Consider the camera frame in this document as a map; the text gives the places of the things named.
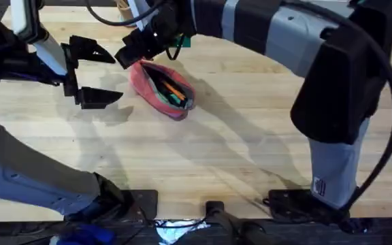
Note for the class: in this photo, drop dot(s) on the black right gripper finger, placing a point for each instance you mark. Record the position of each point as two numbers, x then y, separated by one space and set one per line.
136 56
136 41

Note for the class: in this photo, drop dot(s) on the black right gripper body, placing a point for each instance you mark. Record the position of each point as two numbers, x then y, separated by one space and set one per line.
174 20

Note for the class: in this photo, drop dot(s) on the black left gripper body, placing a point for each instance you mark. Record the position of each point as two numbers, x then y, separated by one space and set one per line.
9 68

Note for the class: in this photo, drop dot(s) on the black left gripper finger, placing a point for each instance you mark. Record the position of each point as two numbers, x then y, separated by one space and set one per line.
97 98
87 49

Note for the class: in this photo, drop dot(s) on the pink zip pencil bag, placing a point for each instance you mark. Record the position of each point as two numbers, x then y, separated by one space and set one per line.
145 89

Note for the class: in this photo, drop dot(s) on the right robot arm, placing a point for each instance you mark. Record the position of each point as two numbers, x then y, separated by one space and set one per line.
332 85

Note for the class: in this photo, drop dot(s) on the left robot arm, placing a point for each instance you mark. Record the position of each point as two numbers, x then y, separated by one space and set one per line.
32 173

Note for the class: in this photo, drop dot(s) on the green flat board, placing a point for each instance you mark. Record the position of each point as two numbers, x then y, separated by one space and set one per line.
185 41

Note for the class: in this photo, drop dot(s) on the right wrist upright plate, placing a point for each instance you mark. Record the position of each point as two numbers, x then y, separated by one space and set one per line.
141 12

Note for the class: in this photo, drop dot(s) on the wrist upright plate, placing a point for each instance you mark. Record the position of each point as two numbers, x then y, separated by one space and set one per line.
141 12
48 51

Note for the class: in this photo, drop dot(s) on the wooden box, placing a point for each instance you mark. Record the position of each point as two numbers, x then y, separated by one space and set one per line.
125 10

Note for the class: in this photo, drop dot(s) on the left wrist upright plate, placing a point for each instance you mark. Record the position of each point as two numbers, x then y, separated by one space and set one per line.
48 51

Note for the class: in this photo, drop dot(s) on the black table clamp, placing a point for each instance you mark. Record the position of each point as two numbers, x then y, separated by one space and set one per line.
214 209

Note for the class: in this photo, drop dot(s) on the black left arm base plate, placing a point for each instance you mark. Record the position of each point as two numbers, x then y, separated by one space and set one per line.
146 204

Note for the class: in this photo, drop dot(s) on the blue object under rail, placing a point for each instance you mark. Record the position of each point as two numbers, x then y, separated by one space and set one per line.
87 234

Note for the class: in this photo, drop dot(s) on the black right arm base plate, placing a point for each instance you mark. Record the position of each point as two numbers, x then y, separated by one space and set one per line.
294 204

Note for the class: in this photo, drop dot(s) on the black rail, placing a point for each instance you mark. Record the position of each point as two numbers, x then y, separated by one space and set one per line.
284 233

